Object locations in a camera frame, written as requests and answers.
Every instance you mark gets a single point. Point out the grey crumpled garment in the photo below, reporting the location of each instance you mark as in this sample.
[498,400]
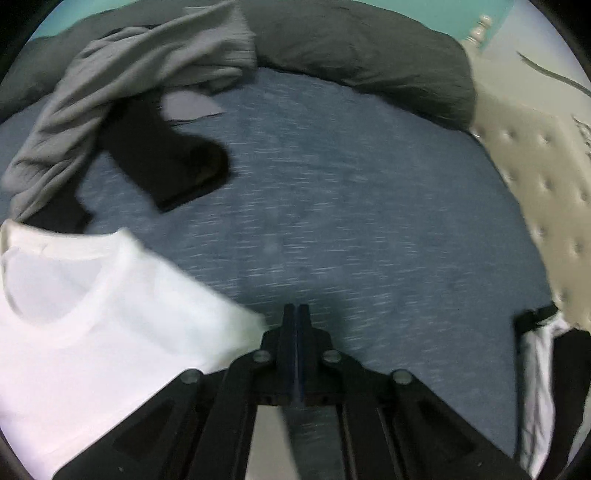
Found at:
[115,69]

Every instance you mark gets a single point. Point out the blue woven bedspread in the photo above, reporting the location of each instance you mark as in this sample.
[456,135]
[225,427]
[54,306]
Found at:
[346,207]

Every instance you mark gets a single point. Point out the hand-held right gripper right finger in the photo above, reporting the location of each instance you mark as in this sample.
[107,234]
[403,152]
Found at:
[304,332]

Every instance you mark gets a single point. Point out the cream tufted headboard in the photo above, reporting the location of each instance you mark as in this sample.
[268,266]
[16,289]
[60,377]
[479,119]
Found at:
[531,161]

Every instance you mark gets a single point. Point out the black and white garment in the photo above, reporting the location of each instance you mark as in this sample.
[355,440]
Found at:
[538,392]

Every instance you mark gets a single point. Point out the white long-sleeve shirt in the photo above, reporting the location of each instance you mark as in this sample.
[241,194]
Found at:
[115,323]

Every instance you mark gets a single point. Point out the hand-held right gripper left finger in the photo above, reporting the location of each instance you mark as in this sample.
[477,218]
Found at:
[288,332]

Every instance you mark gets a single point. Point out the small light blue cloth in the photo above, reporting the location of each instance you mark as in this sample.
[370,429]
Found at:
[189,105]

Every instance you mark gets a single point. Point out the dark grey duvet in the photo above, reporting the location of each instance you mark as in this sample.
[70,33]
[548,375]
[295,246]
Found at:
[369,55]

